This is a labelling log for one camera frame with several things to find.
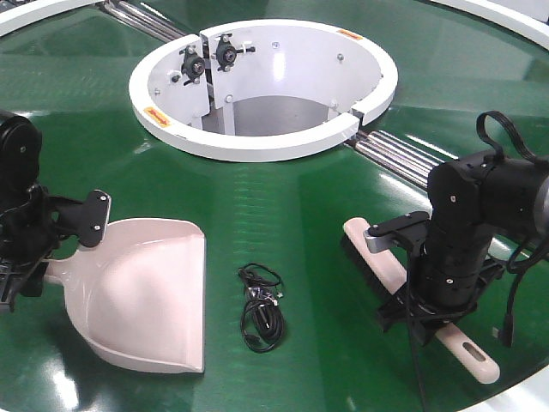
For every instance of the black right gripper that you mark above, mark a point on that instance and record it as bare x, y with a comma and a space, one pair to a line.
429, 299

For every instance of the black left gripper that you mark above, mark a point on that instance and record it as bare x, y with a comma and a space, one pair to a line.
27, 237

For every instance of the pink hand brush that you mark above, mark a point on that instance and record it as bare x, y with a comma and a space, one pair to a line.
392, 275

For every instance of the pink plastic dustpan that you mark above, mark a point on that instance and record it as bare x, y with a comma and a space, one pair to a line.
138, 297

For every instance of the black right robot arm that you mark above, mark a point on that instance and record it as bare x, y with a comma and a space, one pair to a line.
489, 216

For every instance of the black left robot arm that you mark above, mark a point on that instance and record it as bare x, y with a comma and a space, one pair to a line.
21, 143

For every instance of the steel rollers right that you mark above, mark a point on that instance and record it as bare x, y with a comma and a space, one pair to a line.
395, 155

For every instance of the steel rollers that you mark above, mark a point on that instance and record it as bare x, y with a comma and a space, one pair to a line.
395, 155
144, 19

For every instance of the white outer rim left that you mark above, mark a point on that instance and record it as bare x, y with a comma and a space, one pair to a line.
24, 15

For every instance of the white rim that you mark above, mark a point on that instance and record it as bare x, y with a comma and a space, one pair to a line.
24, 15
515, 21

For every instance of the black bearing left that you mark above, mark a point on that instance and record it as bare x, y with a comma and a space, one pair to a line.
193, 65

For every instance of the black bearing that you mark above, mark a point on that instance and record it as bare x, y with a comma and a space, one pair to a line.
193, 65
226, 53

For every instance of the steel rollers upper left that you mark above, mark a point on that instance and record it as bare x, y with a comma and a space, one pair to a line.
144, 19

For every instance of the black bearing right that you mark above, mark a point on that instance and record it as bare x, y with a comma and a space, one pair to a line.
226, 53

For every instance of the white outer rim right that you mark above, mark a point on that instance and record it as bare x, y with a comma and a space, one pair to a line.
515, 21

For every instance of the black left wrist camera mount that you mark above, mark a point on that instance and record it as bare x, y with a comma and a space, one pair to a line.
87, 220

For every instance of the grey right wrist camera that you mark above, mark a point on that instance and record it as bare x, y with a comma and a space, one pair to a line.
406, 231

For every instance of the white inner ring guard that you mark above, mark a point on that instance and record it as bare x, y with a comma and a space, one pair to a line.
308, 87

